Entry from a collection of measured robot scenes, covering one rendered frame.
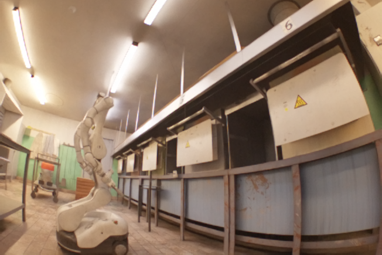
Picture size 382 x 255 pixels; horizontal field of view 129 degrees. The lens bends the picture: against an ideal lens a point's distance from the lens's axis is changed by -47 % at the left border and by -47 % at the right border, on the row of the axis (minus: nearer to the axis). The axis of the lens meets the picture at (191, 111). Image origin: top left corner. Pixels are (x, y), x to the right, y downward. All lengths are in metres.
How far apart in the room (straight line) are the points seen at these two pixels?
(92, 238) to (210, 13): 2.47
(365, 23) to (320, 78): 1.13
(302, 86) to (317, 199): 0.72
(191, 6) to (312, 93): 1.53
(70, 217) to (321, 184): 1.83
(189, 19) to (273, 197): 2.00
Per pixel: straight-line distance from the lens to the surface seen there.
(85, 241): 1.50
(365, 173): 1.17
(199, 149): 1.64
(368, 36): 1.96
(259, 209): 1.41
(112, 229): 1.52
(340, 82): 1.07
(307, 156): 1.16
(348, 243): 1.27
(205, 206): 1.85
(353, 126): 1.12
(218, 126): 1.67
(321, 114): 1.04
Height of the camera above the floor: 0.73
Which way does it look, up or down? 24 degrees up
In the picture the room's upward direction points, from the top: straight up
